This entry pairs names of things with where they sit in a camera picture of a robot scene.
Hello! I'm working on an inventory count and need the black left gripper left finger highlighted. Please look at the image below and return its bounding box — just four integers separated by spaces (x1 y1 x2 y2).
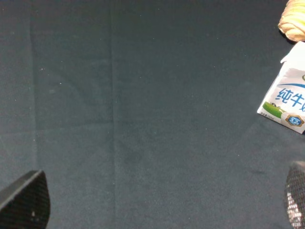
0 170 51 229

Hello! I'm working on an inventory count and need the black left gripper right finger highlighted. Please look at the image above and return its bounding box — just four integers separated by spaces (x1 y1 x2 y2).
285 161 305 229

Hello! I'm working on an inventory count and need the white milk carton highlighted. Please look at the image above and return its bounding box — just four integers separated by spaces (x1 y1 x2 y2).
257 42 305 134

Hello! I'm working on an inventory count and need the black tablecloth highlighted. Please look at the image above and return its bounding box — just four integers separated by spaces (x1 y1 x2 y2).
0 0 305 229

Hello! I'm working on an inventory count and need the ridged bread roll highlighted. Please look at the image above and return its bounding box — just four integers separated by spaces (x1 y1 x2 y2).
278 0 305 42

